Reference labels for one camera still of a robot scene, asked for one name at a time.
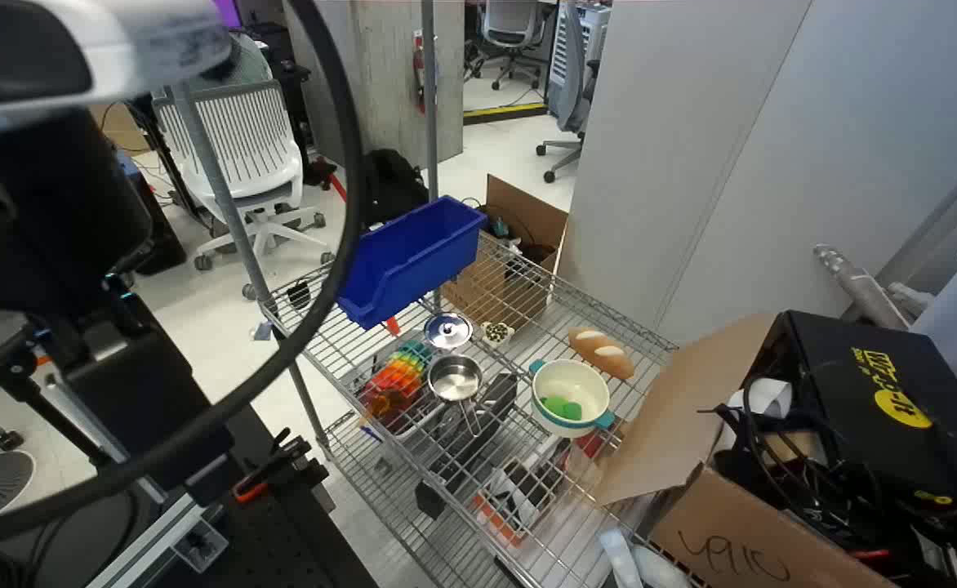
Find aluminium extrusion rail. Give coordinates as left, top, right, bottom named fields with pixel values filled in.
left=80, top=491, right=231, bottom=588

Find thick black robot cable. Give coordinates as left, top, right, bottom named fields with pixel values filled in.
left=0, top=0, right=370, bottom=556

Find slanted grey metal pole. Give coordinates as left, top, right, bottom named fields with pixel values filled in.
left=174, top=84, right=332, bottom=451

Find round metal pot lid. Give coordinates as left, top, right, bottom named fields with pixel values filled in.
left=427, top=311, right=478, bottom=352

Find grey office chair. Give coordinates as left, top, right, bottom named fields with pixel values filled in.
left=532, top=0, right=616, bottom=186
left=464, top=0, right=551, bottom=91

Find black case with yellow logo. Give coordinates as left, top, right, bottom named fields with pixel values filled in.
left=713, top=308, right=957, bottom=548

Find red and orange vegetables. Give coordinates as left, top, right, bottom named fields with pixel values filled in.
left=358, top=340, right=439, bottom=427

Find large open cardboard box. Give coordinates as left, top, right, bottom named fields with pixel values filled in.
left=594, top=311, right=908, bottom=588

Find white mesh office chair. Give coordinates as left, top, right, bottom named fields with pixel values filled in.
left=153, top=36, right=332, bottom=275

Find tan bread toy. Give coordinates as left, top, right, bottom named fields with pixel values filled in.
left=566, top=328, right=640, bottom=385

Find metal wire shelf cart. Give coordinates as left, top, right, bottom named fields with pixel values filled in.
left=242, top=242, right=684, bottom=588

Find black backpack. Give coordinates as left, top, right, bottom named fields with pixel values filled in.
left=367, top=148, right=431, bottom=228

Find small metal pot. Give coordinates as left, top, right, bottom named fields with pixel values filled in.
left=426, top=352, right=489, bottom=409

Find small open cardboard box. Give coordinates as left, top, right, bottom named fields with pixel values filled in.
left=441, top=172, right=570, bottom=337

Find upright grey metal pole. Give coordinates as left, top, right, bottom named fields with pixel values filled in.
left=419, top=0, right=444, bottom=319

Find black clamp with orange handle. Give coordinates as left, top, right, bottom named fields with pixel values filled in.
left=227, top=427, right=319, bottom=514

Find white bowl with teal rim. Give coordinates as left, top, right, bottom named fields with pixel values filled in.
left=527, top=357, right=616, bottom=438

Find blue plastic storage bin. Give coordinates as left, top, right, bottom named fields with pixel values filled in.
left=336, top=194, right=489, bottom=333

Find red toy block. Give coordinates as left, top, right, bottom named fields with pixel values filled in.
left=577, top=427, right=623, bottom=464

